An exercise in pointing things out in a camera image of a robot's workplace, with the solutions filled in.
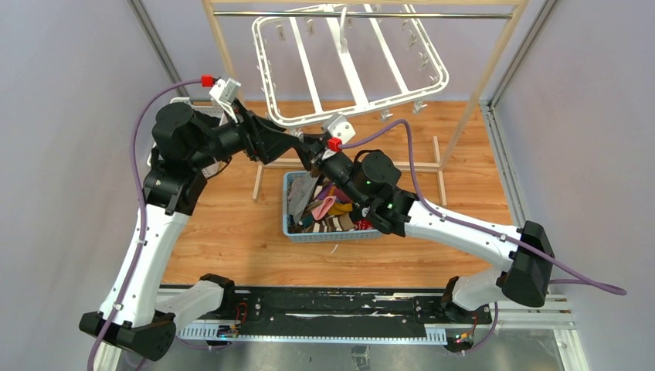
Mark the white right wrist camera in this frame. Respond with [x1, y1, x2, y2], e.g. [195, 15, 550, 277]
[321, 114, 356, 152]

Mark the brown white striped sock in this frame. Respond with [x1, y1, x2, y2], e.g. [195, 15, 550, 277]
[301, 214, 356, 233]

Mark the purple striped sock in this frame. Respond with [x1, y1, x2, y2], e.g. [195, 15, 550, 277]
[315, 183, 337, 200]

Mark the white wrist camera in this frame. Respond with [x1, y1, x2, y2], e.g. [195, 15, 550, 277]
[209, 77, 241, 122]
[321, 114, 356, 152]

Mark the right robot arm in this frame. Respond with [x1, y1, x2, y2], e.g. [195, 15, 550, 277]
[307, 150, 554, 322]

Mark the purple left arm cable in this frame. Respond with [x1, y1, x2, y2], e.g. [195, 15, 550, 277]
[87, 75, 216, 371]

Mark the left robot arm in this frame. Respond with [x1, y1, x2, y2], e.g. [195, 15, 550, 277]
[80, 100, 351, 361]

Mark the red sock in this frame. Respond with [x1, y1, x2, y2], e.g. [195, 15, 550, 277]
[355, 219, 374, 230]

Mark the grey sock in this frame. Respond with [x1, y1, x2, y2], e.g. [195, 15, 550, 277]
[287, 172, 318, 223]

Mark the pink patterned sock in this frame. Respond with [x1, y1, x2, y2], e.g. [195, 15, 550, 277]
[311, 197, 335, 220]

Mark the mustard yellow sock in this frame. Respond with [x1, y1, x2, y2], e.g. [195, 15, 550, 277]
[327, 203, 353, 216]

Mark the blue plastic sock basket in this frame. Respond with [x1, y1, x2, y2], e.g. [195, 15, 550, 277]
[282, 171, 383, 243]

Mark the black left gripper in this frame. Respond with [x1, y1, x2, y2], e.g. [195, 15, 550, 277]
[189, 98, 300, 170]

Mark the wooden clothes rack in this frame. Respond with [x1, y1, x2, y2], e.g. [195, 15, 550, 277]
[202, 1, 528, 206]

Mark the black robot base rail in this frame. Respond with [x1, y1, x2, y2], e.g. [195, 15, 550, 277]
[153, 284, 577, 354]

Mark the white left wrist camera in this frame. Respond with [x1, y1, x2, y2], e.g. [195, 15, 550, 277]
[209, 77, 241, 122]

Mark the white plastic clip hanger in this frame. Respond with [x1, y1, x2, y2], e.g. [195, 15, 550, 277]
[252, 4, 450, 129]

